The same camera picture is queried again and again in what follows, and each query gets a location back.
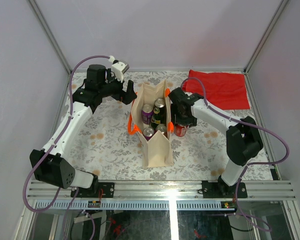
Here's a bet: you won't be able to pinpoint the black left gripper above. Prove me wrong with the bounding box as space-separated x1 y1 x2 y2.
99 69 137 105

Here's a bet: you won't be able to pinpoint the red cola can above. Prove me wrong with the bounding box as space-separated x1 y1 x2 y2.
174 124 188 137
155 123 168 138

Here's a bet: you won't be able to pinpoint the black energy drink can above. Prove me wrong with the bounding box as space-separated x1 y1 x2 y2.
153 98 166 118

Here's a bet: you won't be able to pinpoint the green glass bottle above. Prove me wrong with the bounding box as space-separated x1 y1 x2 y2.
150 107 165 130

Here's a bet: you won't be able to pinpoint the purple soda can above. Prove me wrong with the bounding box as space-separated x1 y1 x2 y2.
141 104 154 125
142 126 155 141

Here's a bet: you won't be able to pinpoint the beige canvas bag orange handles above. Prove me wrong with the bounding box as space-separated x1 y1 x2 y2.
127 80 174 168

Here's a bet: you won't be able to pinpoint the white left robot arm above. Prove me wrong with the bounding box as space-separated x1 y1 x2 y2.
29 60 137 198

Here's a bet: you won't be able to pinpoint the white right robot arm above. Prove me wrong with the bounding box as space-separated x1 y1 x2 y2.
167 87 264 198

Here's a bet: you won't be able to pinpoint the red cloth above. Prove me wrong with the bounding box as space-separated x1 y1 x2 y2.
182 70 250 110

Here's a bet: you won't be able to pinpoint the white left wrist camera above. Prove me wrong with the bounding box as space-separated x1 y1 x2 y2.
108 55 130 83

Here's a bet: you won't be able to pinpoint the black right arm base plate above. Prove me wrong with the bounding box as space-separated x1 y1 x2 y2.
201 180 248 199

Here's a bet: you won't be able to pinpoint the aluminium front rail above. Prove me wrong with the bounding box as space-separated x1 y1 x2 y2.
27 179 297 201

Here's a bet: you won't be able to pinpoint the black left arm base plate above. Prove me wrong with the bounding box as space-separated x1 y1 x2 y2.
76 182 115 199

